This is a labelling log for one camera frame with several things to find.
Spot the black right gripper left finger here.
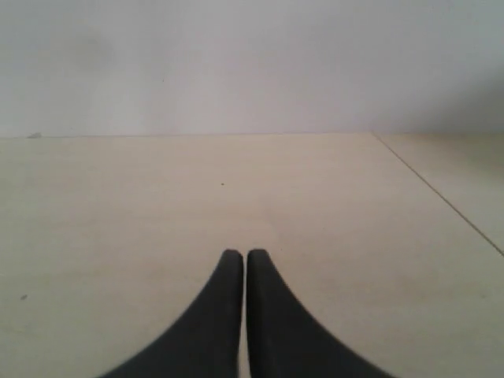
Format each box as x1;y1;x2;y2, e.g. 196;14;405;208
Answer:
103;250;243;378

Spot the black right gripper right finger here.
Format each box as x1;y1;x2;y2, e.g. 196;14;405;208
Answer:
246;249;390;378

